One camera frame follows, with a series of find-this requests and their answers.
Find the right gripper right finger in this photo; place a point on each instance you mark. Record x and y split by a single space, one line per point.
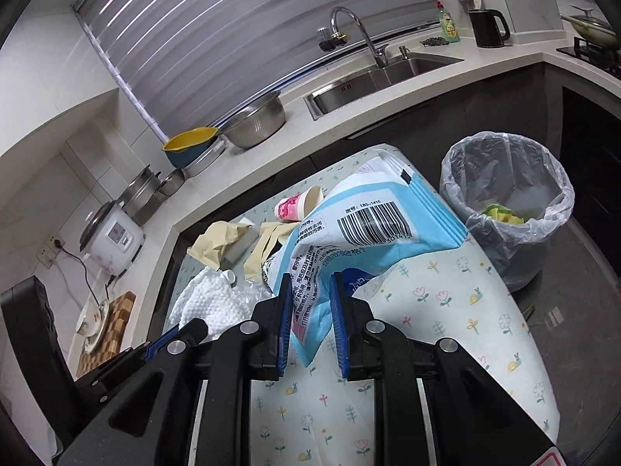
370 349

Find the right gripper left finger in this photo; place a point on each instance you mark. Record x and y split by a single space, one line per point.
254 350

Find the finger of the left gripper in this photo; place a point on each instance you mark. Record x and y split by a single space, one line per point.
191 334

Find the beige paper bag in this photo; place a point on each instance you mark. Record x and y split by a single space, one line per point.
271 234
223 242

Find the blue white plastic package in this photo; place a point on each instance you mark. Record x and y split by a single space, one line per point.
379 215

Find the pink white paper cup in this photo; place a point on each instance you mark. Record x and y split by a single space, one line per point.
297 207

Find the stainless kitchen sink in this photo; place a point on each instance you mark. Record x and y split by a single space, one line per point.
371 80

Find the wooden cutting board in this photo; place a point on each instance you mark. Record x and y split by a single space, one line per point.
112 335

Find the white crumpled paper towel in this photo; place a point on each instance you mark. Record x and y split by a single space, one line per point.
219 300

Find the floral tablecloth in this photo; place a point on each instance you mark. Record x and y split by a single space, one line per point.
314 417

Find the white rice cooker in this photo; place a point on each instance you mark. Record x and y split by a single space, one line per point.
111 238

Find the steel steamer pot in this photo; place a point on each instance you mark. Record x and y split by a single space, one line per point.
135 197

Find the small steel bowl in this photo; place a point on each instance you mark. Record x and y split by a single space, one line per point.
172 183

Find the flat steel tray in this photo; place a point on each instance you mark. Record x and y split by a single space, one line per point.
206 159

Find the yellow blue plastic basin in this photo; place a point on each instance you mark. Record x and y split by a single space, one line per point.
186 147

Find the steel colander bowl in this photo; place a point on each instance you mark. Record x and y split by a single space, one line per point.
256 122

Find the green dish soap bottle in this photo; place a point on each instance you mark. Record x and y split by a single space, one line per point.
449 30

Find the black electric kettle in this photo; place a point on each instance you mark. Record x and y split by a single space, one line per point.
490 28

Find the gas stove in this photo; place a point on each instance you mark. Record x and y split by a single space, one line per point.
605 58

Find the wok with glass lid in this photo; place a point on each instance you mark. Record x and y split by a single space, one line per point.
593 29

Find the wall power socket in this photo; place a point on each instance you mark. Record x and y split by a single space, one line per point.
49 250

